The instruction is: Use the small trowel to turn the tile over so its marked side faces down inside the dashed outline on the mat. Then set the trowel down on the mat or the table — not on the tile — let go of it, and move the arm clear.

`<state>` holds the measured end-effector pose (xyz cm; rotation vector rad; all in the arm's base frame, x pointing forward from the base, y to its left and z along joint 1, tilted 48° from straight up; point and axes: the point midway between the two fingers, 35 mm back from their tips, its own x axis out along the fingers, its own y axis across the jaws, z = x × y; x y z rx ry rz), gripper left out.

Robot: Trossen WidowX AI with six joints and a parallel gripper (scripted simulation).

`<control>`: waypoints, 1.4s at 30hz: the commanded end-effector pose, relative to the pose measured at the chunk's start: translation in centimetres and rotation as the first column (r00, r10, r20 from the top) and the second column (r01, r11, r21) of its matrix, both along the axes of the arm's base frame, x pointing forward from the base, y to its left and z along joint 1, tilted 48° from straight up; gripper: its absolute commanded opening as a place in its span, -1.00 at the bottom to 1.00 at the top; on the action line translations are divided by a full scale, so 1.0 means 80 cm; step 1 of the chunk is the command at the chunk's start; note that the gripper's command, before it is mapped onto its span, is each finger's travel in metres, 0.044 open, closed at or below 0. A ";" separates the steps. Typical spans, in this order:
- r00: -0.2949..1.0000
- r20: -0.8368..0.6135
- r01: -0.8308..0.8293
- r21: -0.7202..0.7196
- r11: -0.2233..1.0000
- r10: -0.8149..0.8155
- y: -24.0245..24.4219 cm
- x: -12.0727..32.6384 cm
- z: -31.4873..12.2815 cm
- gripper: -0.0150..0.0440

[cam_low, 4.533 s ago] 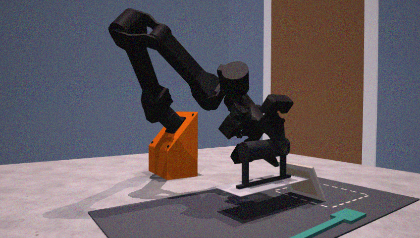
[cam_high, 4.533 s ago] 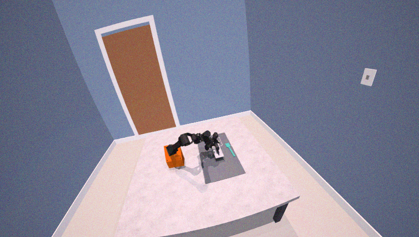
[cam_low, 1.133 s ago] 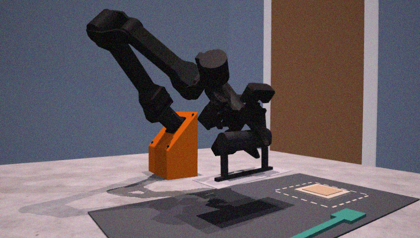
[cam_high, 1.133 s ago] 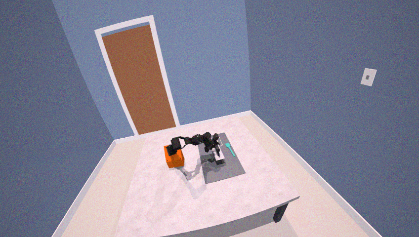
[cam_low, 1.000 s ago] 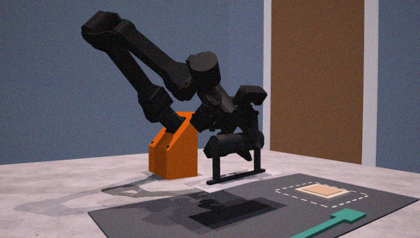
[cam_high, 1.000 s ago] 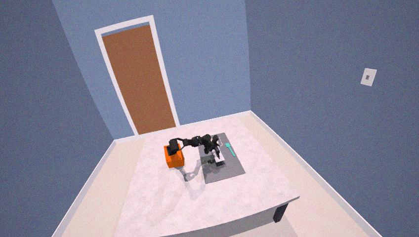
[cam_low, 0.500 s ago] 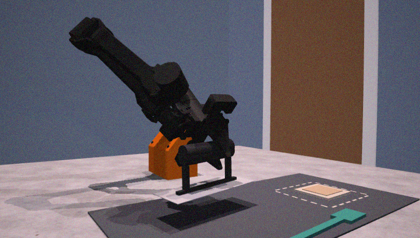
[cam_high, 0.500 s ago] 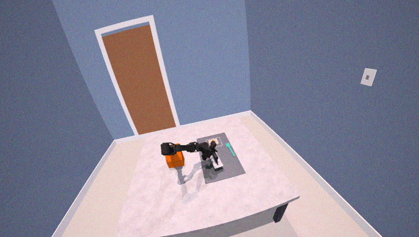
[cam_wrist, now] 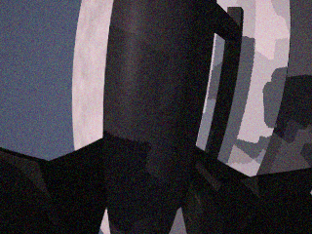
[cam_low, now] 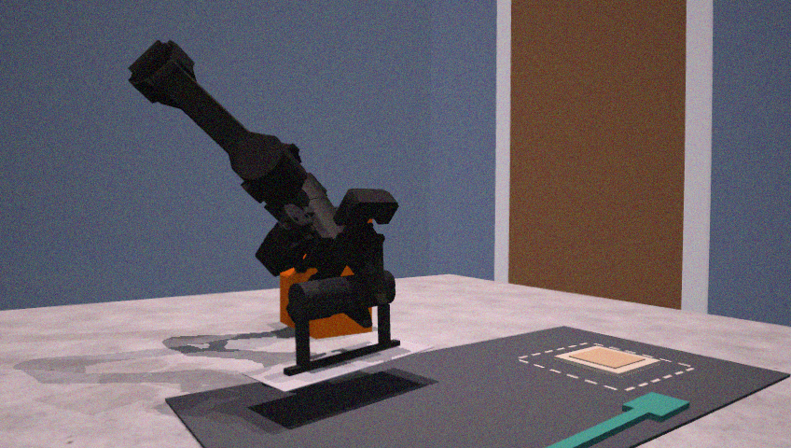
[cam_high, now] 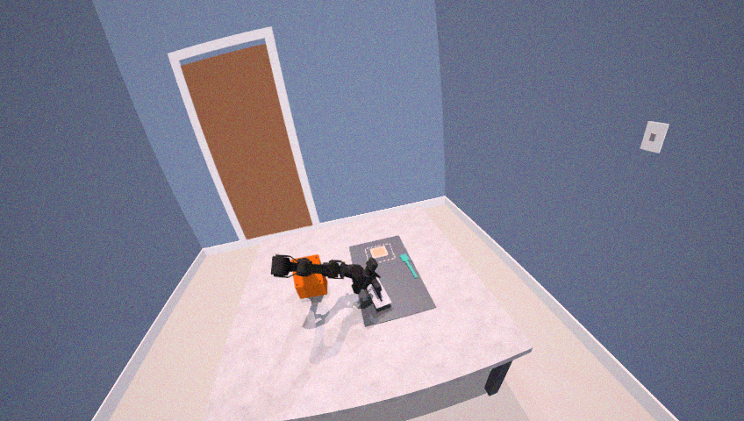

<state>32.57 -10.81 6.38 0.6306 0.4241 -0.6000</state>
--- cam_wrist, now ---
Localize dark grey flat mat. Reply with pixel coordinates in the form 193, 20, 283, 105
256, 0, 312, 176

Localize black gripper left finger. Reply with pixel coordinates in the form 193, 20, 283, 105
0, 137, 106, 234

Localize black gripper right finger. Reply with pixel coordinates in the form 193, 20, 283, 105
180, 145, 312, 234

